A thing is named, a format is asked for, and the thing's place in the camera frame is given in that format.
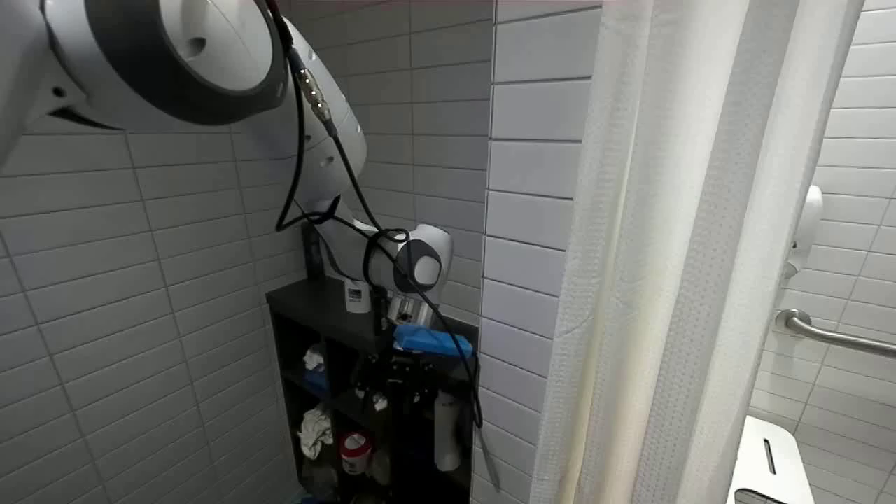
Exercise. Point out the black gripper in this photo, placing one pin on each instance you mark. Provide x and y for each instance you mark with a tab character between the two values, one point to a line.
406	377

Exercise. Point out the small black bottle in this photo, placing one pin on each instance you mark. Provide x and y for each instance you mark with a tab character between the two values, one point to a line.
380	318

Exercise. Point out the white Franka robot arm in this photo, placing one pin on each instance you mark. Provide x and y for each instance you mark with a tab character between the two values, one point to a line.
142	58

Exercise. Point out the plain white bottle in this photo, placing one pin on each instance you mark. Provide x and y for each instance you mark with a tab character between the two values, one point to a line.
446	429

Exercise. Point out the tall dark grey bottle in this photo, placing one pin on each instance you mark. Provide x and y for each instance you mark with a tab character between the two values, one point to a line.
311	254

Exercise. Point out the small white item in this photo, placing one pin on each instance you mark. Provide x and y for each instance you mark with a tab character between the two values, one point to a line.
380	405

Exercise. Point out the small blue box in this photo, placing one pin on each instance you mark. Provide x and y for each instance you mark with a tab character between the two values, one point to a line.
317	383

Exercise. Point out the red and white container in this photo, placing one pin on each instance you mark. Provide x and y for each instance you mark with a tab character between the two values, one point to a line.
353	451

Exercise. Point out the crumpled white cloth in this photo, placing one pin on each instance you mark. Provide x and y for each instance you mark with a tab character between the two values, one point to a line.
315	432
311	356

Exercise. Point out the black cubby shelf unit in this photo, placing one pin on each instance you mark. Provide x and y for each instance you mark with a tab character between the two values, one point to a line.
310	304

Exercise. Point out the white shower curtain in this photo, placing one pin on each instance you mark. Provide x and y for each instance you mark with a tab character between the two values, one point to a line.
653	282

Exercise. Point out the white shower seat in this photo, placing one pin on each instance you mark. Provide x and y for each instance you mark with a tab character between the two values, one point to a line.
794	471

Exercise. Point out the metal grab bar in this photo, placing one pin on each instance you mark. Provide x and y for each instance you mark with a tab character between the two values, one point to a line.
831	335

